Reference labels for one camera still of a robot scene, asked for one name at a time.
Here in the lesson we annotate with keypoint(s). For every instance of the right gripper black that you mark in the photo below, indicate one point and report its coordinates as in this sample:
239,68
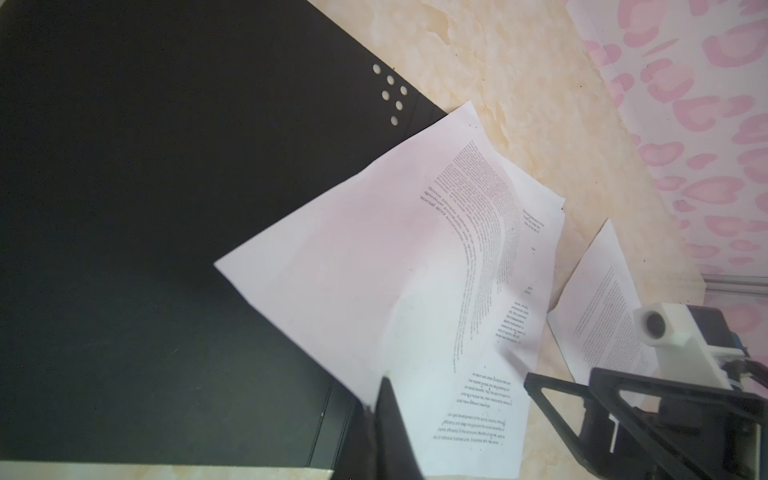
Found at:
708,438

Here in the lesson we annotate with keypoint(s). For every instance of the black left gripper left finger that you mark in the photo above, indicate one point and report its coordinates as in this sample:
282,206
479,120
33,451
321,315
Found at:
357,459

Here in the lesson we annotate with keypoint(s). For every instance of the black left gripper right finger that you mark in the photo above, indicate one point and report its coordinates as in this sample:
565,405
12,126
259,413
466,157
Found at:
394,456

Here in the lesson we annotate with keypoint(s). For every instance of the printed paper sheet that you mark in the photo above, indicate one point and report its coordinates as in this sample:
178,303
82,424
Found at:
593,322
316,274

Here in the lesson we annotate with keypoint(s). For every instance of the printed paper sheet corner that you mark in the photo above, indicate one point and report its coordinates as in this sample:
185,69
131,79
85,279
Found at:
486,390

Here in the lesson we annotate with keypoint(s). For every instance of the grey and black file folder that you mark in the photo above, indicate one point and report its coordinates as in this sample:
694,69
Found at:
141,141

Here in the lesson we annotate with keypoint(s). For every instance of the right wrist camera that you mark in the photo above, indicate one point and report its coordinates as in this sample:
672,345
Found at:
692,344

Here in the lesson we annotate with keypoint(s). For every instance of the aluminium corner post right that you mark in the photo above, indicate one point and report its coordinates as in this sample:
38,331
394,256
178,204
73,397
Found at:
751,286

